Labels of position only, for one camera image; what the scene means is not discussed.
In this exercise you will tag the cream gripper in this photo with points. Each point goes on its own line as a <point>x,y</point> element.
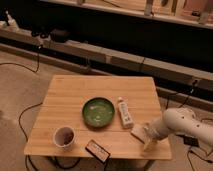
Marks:
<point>150,138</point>

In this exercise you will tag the white sponge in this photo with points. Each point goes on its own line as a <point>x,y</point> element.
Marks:
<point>139,132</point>

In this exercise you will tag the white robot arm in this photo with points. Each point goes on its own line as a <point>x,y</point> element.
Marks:
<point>175,120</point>

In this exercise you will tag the green ceramic bowl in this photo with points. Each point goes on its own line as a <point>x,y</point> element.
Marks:
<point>98,112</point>

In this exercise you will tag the white tube bottle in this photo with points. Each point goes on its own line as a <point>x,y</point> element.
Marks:
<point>127,121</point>

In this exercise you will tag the black rectangular box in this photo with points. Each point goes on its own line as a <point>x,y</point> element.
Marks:
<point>97,151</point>

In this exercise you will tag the wooden table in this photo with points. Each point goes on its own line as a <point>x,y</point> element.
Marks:
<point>78,109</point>

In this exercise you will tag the white paper cup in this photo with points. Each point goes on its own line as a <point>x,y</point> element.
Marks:
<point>64,137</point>

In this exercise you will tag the black device on ledge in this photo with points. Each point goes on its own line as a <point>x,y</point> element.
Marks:
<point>60,36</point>

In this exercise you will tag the white spray bottle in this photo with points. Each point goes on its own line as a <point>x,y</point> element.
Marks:
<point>12,22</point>

